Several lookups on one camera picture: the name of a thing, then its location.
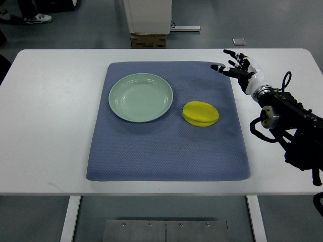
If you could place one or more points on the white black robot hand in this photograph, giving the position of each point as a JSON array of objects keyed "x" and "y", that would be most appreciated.
[{"x": 249, "y": 75}]

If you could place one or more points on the yellow starfruit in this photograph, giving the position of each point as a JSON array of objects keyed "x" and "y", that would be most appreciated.
[{"x": 200, "y": 114}]

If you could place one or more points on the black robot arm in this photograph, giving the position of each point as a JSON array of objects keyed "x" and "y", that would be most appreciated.
[{"x": 284, "y": 120}]

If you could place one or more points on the light green plate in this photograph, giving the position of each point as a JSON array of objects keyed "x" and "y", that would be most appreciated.
[{"x": 141, "y": 97}]

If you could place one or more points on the grey floor outlet cover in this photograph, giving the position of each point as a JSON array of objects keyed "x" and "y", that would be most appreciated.
[{"x": 238, "y": 41}]

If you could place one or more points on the white table foot bar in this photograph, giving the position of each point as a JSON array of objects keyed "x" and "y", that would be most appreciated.
[{"x": 185, "y": 28}]

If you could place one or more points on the blue grey cushion mat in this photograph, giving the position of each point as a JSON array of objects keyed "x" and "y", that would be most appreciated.
[{"x": 169, "y": 148}]

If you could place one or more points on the brown cardboard box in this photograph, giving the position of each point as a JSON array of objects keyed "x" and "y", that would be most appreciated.
[{"x": 139, "y": 41}]

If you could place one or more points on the white table leg right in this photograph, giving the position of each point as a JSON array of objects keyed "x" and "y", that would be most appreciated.
[{"x": 256, "y": 219}]

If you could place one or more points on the white table leg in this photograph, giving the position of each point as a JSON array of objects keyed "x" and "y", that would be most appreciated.
[
  {"x": 256, "y": 219},
  {"x": 70, "y": 219}
]

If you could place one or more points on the white table leg left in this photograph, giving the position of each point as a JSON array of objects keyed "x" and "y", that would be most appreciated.
[{"x": 70, "y": 219}]

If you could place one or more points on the black white wheeled device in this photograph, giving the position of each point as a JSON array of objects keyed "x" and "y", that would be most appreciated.
[{"x": 59, "y": 5}]

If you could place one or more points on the white sneaker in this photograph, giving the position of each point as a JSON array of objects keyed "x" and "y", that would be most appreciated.
[
  {"x": 38, "y": 19},
  {"x": 4, "y": 15}
]

